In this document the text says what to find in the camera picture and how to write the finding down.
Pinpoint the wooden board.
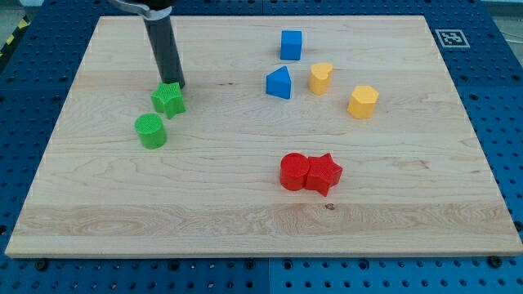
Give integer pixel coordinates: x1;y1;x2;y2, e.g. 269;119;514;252
6;16;522;258

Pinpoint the green star block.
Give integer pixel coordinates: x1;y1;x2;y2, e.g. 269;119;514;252
150;82;186;119

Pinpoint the white fiducial marker tag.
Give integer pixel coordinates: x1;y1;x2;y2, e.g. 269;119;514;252
436;29;470;48

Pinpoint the blue cube block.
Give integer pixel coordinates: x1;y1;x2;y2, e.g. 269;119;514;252
280;30;302;60

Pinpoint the yellow heart block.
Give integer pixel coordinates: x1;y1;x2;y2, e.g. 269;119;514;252
308;63;333;95

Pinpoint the yellow hexagon block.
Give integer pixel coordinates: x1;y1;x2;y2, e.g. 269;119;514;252
347;85;379;119

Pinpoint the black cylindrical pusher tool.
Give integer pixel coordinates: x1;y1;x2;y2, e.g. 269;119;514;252
143;0;186;89

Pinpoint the red star block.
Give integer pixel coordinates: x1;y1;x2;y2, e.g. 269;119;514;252
305;154;343;197

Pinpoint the blue triangle block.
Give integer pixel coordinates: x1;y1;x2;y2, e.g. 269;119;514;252
266;66;292;100

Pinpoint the red cylinder block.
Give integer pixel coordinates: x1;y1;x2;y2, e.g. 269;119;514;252
279;153;310;191

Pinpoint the green cylinder block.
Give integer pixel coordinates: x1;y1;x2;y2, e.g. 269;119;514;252
134;113;168;149

